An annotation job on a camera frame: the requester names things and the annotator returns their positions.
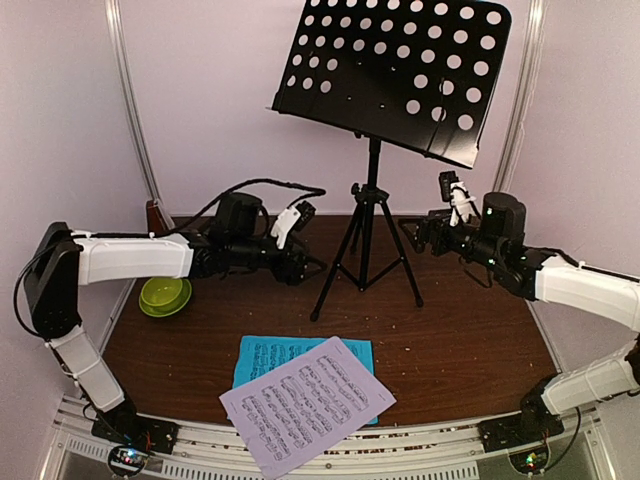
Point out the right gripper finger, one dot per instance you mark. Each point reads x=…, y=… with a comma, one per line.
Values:
x=418, y=222
x=407, y=237

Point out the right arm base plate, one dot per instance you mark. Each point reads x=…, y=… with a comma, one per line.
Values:
x=508, y=432

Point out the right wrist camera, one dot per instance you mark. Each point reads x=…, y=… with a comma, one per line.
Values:
x=461, y=202

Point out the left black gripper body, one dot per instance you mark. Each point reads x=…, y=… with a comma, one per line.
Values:
x=280, y=269

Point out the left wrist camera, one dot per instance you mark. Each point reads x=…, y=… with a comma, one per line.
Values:
x=294, y=217

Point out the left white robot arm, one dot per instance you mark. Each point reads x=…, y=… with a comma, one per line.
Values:
x=66, y=260

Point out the brown wooden metronome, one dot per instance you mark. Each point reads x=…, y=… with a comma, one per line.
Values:
x=157, y=221

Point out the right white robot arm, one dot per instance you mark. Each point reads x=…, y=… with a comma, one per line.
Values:
x=494, y=239

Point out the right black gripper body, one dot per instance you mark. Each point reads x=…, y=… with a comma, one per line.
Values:
x=443, y=245

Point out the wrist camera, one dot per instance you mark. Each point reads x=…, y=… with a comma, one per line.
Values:
x=294, y=217
x=461, y=202

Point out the black music stand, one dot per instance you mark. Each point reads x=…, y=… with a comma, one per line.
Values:
x=415, y=74

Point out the green bowl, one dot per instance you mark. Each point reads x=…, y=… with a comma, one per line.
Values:
x=162, y=297

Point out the lilac sheet music page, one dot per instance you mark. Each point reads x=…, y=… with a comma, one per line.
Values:
x=296, y=412

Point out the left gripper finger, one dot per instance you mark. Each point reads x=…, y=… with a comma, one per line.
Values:
x=310, y=274
x=312, y=260

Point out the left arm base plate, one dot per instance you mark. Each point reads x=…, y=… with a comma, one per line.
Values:
x=143, y=433

